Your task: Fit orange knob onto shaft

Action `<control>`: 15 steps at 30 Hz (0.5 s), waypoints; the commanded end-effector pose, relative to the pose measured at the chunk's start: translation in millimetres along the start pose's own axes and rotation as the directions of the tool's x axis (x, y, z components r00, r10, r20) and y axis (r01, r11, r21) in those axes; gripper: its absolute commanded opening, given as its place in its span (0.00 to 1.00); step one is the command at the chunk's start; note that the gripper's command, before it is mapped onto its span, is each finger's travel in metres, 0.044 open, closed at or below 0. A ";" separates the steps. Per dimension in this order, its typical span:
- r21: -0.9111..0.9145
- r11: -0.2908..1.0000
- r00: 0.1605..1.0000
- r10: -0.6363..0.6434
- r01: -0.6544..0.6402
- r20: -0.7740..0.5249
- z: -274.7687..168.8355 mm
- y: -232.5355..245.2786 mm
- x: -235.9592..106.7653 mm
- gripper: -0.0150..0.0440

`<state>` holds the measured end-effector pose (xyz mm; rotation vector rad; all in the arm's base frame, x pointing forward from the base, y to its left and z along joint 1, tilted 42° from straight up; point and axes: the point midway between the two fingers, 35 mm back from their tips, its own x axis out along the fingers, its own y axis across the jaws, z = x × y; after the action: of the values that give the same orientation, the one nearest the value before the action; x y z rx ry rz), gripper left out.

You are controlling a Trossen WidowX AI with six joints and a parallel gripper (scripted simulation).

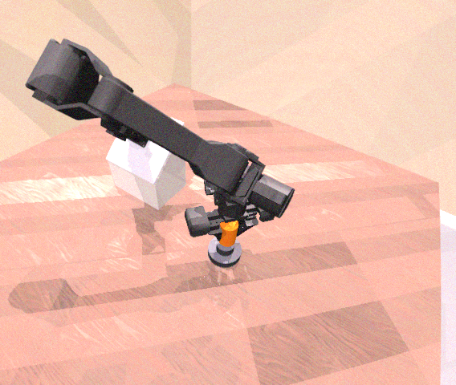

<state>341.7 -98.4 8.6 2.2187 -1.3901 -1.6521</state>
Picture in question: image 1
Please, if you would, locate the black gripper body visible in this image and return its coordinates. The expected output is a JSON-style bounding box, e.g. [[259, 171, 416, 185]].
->
[[185, 193, 275, 237]]

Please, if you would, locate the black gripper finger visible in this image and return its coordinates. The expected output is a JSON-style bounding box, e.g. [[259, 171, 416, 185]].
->
[[206, 211, 222, 241], [236, 217, 259, 237]]

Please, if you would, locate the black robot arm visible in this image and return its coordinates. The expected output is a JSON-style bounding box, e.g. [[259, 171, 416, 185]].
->
[[25, 38, 295, 218]]

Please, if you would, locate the orange knob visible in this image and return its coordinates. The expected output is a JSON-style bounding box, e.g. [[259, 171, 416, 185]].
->
[[219, 221, 238, 247]]

